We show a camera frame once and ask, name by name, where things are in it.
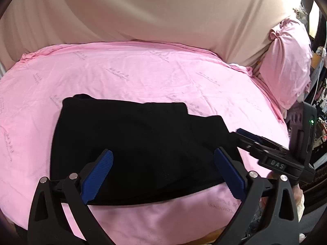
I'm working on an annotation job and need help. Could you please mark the pink pillow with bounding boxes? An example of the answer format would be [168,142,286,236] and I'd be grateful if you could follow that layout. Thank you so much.
[259,18,312,110]

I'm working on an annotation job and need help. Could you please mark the beige draped cloth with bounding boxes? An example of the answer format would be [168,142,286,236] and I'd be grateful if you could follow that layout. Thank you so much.
[0,0,304,69]

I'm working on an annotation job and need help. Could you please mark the pink bed sheet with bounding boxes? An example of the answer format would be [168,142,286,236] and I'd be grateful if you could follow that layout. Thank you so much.
[0,40,290,243]

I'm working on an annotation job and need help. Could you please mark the person's right hand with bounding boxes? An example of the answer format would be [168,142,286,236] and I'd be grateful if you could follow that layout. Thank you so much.
[267,171,304,204]

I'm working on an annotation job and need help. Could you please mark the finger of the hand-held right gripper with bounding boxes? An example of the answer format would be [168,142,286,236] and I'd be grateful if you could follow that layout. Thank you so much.
[236,129,290,151]
[240,141,275,160]

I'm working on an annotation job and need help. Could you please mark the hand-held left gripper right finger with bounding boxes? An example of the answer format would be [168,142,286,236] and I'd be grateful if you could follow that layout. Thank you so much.
[214,147,300,245]

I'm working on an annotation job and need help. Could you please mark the black pants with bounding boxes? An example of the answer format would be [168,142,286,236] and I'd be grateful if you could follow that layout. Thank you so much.
[50,94,243,207]

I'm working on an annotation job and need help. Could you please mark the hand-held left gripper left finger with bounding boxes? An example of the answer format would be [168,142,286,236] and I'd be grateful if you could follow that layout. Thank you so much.
[27,148,120,245]

